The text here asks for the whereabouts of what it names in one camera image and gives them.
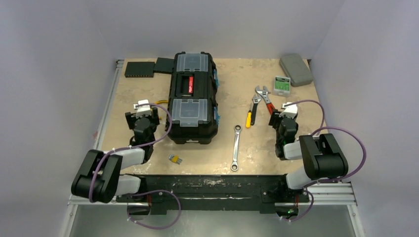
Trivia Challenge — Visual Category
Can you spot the black plastic toolbox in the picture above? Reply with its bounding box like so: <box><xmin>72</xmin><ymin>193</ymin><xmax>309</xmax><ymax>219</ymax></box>
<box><xmin>166</xmin><ymin>52</ymin><xmax>219</xmax><ymax>144</ymax></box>

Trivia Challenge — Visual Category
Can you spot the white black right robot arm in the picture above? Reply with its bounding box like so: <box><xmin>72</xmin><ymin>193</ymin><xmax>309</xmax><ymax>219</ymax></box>
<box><xmin>269</xmin><ymin>110</ymin><xmax>349</xmax><ymax>201</ymax></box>

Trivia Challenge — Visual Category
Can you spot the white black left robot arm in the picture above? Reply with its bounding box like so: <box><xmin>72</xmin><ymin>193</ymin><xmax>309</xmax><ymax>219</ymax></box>
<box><xmin>71</xmin><ymin>107</ymin><xmax>160</xmax><ymax>203</ymax></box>

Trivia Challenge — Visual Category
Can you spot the small black adjustable wrench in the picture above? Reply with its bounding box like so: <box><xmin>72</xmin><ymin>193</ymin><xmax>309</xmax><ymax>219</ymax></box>
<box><xmin>251</xmin><ymin>93</ymin><xmax>262</xmax><ymax>126</ymax></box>

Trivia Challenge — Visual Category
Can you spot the green white bit box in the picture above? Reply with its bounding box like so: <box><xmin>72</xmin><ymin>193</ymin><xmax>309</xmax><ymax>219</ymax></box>
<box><xmin>272</xmin><ymin>76</ymin><xmax>291</xmax><ymax>97</ymax></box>

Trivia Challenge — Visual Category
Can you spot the grey plastic case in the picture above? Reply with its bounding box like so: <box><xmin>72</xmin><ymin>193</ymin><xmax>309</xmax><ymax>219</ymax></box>
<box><xmin>280</xmin><ymin>53</ymin><xmax>314</xmax><ymax>87</ymax></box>

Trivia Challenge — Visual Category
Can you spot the silver ratchet wrench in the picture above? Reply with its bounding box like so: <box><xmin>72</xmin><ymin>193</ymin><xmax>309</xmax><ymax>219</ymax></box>
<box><xmin>230</xmin><ymin>125</ymin><xmax>242</xmax><ymax>172</ymax></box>

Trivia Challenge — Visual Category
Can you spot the black flat box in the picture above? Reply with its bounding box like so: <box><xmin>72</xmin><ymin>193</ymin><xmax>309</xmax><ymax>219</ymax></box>
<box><xmin>153</xmin><ymin>57</ymin><xmax>174</xmax><ymax>74</ymax></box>

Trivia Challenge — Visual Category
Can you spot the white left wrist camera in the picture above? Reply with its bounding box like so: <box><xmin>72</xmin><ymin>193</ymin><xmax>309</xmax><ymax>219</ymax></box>
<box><xmin>133</xmin><ymin>99</ymin><xmax>152</xmax><ymax>119</ymax></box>

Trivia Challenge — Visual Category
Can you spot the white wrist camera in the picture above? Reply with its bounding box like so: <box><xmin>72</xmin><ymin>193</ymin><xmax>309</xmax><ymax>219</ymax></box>
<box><xmin>133</xmin><ymin>99</ymin><xmax>152</xmax><ymax>119</ymax></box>
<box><xmin>279</xmin><ymin>102</ymin><xmax>298</xmax><ymax>119</ymax></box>

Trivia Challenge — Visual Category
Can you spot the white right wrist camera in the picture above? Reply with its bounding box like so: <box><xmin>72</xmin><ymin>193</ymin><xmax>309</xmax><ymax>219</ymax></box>
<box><xmin>279</xmin><ymin>102</ymin><xmax>298</xmax><ymax>119</ymax></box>

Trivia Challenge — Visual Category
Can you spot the yellow handled screwdriver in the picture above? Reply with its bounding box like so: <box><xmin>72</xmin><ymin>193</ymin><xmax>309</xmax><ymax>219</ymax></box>
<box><xmin>246</xmin><ymin>104</ymin><xmax>253</xmax><ymax>128</ymax></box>

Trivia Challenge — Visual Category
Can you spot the red handled adjustable wrench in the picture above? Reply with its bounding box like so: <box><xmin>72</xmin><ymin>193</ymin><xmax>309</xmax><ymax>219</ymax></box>
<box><xmin>255</xmin><ymin>86</ymin><xmax>275</xmax><ymax>114</ymax></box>

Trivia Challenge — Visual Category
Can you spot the aluminium frame rail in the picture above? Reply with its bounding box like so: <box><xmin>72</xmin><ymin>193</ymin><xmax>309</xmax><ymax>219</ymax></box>
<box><xmin>67</xmin><ymin>59</ymin><xmax>125</xmax><ymax>207</ymax></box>

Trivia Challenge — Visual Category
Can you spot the black network switch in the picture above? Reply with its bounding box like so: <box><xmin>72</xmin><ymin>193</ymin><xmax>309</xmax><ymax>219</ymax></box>
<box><xmin>124</xmin><ymin>62</ymin><xmax>155</xmax><ymax>78</ymax></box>

